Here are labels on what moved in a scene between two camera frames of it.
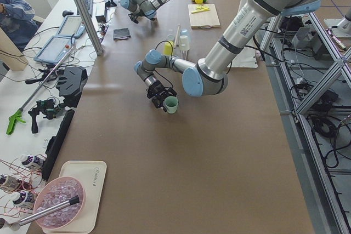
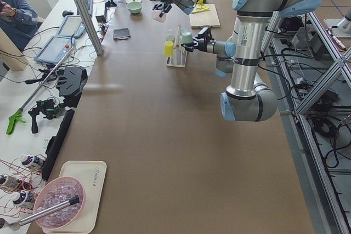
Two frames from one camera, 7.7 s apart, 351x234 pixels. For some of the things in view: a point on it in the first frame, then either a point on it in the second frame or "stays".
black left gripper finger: [156, 101] to [188, 47]
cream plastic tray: [91, 175] stays
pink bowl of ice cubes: [53, 192] stays
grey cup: [170, 37] stays
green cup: [171, 103] to [187, 37]
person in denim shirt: [16, 12] stays
